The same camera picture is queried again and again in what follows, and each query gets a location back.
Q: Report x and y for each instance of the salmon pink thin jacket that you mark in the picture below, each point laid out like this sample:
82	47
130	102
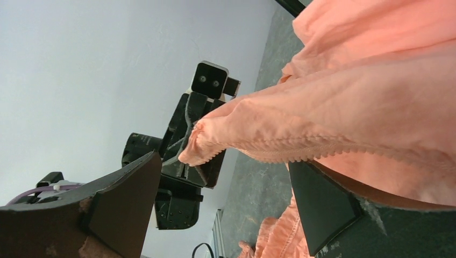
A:
370	102

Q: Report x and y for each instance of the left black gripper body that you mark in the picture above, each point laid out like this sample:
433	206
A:
177	204

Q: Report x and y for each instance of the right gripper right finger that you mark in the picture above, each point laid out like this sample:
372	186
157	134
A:
325	208

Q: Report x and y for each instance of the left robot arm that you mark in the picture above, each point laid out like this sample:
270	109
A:
138	145

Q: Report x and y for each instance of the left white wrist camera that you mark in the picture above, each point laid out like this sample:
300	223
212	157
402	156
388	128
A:
214	82

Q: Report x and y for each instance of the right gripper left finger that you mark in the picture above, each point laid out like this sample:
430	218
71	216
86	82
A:
107	217

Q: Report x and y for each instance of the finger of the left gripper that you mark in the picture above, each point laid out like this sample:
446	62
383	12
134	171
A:
190	108
208	173

